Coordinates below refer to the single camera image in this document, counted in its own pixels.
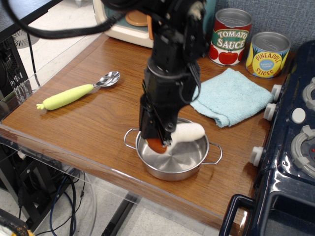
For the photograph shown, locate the pineapple slices can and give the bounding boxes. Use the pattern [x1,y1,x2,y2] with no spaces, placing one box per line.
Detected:
[246,31,291,79]

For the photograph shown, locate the light blue folded cloth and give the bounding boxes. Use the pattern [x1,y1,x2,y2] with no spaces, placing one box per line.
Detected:
[190,68,274,128]

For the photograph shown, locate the stainless steel pot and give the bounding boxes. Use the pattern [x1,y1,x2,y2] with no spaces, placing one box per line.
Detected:
[124,118,223,181]

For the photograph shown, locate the black cable under table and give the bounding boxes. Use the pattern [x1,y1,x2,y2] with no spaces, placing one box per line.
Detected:
[36,169,87,236]

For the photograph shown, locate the spoon with green handle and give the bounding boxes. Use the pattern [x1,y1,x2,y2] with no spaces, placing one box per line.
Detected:
[36,71,120,111]

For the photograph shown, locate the black desk at left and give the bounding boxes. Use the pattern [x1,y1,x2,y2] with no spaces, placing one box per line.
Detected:
[0,0,61,42]

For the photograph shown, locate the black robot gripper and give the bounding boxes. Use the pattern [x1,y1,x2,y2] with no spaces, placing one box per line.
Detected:
[138,59,201,148]

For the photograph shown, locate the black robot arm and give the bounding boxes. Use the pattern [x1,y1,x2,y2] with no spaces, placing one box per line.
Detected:
[104,0,208,147]

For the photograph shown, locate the blue cable under table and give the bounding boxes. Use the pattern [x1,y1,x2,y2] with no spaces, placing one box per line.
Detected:
[49,168,77,236]

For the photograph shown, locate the dark blue toy stove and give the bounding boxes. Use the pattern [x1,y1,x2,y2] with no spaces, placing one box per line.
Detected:
[220,41,315,236]

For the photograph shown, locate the tomato sauce can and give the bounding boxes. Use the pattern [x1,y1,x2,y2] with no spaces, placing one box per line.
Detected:
[209,8,253,66]

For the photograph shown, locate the toy teal cream microwave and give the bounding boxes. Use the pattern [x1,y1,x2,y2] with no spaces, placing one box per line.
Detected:
[93,0,216,48]

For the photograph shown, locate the plush brown white mushroom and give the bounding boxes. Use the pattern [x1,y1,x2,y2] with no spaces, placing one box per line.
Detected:
[145,122,205,154]

